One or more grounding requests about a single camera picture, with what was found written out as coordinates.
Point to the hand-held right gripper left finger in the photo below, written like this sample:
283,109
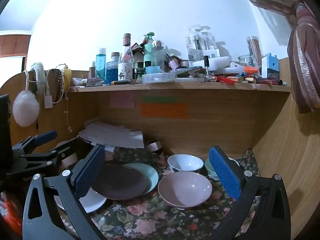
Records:
90,171

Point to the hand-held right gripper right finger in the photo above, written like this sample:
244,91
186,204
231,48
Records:
225,173

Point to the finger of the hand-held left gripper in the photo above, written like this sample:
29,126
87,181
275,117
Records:
72,146
46,136

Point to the light green bowl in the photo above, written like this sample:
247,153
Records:
208,168

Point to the dark brown plate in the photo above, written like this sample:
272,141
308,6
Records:
117,181

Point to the white plate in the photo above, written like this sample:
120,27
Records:
95,202

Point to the white bowl with blue pattern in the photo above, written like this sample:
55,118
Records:
185,162

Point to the pink bowl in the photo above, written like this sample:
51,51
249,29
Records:
185,188

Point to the light green plate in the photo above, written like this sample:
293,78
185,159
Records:
150,175

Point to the white fluffy earmuffs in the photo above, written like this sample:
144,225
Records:
25,108

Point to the stack of white papers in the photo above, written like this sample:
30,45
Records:
112,136

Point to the orange clothing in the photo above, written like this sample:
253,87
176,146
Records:
10,210

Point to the brown studded headband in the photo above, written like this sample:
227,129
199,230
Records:
59,85

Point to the yellow headband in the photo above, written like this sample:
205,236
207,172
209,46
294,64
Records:
67,73

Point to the pink sticky note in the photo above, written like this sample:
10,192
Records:
122,100

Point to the floral tablecloth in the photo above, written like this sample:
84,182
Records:
140,220

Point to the tape roll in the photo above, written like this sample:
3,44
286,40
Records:
156,145

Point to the small brown bottle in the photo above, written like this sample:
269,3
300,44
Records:
92,70

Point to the black pen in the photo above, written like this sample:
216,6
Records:
121,82

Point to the glass bottle with blue liquid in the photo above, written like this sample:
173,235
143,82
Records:
112,71

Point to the orange sticky note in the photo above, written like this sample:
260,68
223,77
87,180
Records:
163,110

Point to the light blue plastic bottle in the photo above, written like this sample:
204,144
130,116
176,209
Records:
101,60

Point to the green sticky note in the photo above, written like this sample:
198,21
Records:
158,99

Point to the tall clear bottle illustrated label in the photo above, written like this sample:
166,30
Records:
126,62

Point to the black ink bottle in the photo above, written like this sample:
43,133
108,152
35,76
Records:
140,72

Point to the orange marker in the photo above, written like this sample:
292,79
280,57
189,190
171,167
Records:
248,69

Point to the clear plastic lidded container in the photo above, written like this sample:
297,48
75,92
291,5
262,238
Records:
158,78

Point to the black nail polish bottle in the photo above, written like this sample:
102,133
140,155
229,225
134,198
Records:
206,65

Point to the round blue box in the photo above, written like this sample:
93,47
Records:
153,70

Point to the white box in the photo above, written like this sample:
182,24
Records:
217,62

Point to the empty glass jar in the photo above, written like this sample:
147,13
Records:
246,62

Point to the blue pencil sharpener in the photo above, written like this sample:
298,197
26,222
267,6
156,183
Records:
270,66

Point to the green pump bottle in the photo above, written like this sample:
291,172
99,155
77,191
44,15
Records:
148,51

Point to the pink cosmetic bottle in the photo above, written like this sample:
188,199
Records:
172,63

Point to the clear jar with silver cap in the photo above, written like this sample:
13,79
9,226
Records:
158,52

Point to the tall jar of pencils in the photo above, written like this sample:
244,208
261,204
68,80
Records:
253,48

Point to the white brush package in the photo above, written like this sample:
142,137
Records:
211,45
195,47

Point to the pink striped curtain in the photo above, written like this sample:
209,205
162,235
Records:
302,62

